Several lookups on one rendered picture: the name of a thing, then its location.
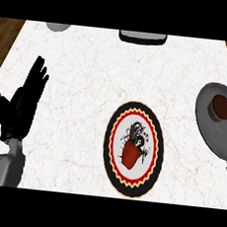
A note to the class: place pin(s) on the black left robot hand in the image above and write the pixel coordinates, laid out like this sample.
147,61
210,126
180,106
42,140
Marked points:
22,104

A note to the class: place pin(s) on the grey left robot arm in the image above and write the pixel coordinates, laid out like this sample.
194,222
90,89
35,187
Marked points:
4,167

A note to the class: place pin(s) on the grey frying pan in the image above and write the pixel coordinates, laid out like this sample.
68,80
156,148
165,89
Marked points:
223,130

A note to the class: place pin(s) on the grey round bowl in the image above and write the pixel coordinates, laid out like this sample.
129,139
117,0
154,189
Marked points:
57,27

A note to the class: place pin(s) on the black red patterned plate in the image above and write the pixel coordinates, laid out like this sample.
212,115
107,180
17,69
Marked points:
115,145

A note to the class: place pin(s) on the brown round cake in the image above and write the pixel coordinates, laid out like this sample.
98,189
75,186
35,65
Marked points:
220,107

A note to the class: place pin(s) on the red cupcake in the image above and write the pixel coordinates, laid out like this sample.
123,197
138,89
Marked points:
132,149

